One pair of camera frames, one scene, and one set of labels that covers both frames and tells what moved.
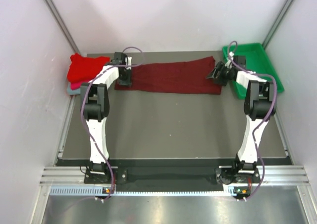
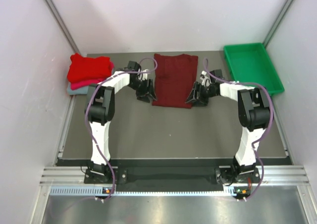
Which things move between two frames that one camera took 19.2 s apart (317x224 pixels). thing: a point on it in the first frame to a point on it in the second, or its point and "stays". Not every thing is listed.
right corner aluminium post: [281, 16] stays
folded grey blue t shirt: [70, 91] stays
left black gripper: [127, 83] to [149, 89]
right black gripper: [220, 67] to [203, 101]
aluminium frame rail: [272, 175] stays
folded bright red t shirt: [82, 69] stays
